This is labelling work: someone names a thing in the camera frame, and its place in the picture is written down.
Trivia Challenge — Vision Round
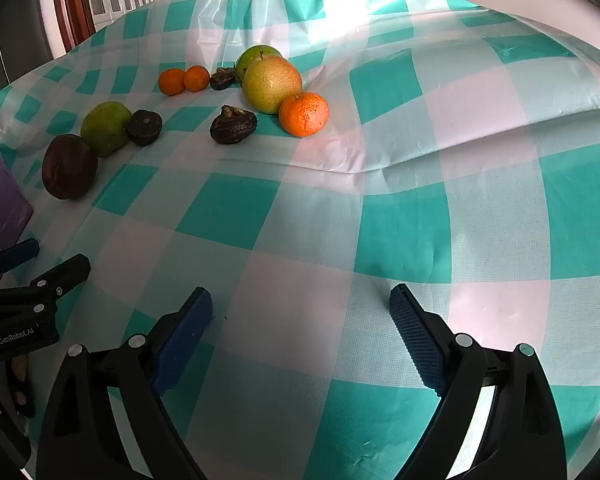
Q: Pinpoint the large orange tangerine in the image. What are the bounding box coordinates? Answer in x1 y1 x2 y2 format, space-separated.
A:
279 92 330 138

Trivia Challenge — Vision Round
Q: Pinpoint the green apple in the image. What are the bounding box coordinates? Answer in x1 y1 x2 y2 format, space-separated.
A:
80 101 134 158
235 44 284 83

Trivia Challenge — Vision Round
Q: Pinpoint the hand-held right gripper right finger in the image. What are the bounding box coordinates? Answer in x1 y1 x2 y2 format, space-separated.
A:
389 283 568 480

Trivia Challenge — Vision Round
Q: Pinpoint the yellow lemon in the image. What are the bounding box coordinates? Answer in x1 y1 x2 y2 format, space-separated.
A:
242 56 303 115

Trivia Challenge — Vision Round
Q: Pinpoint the person's left hand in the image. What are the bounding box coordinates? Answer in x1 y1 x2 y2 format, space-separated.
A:
5 351 37 419

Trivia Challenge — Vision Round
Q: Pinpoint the teal checked tablecloth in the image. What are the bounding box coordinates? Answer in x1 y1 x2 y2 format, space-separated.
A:
0 0 600 480

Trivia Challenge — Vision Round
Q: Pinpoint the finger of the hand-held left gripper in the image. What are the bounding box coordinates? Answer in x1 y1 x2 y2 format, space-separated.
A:
0 253 91 307
0 238 40 283

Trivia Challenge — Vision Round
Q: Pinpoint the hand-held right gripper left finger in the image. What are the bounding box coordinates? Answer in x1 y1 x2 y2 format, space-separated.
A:
36 286 216 480

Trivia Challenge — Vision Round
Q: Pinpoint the purple cardboard box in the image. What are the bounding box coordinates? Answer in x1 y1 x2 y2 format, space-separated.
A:
0 140 35 257

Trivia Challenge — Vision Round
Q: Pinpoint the wooden glass-door cabinet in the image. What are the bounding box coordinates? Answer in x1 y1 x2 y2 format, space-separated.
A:
51 0 221 53

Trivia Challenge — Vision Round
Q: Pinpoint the dark purple passion fruit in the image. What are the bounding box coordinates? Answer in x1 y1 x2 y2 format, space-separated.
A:
41 134 99 201

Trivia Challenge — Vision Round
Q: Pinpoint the dark grey appliance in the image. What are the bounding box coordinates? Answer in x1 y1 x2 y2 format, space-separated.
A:
0 7 57 107

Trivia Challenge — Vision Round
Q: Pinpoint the small orange tangerine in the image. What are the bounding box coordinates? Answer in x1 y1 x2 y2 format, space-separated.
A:
183 65 211 93
159 69 186 96

